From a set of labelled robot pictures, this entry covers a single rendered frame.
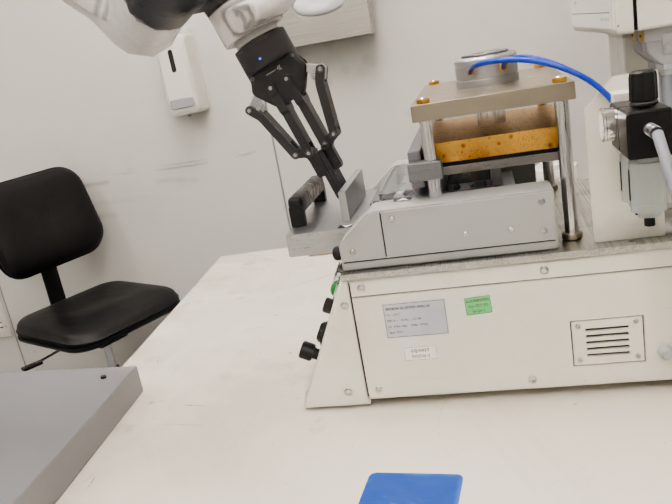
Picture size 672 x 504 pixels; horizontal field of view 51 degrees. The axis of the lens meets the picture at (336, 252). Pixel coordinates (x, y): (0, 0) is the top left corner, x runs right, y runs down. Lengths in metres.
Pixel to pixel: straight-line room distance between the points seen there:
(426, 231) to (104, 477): 0.48
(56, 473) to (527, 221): 0.61
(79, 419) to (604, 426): 0.63
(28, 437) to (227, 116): 1.76
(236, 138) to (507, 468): 1.95
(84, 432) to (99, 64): 1.90
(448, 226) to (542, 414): 0.24
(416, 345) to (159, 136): 1.90
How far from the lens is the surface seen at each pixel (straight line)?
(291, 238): 0.91
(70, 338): 2.33
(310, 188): 0.99
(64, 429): 0.97
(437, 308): 0.85
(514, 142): 0.87
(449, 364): 0.88
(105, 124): 2.72
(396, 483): 0.78
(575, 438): 0.82
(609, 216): 0.84
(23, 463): 0.92
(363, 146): 2.49
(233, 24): 0.96
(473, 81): 0.92
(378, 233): 0.83
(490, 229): 0.82
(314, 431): 0.89
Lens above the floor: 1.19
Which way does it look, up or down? 16 degrees down
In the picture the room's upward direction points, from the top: 10 degrees counter-clockwise
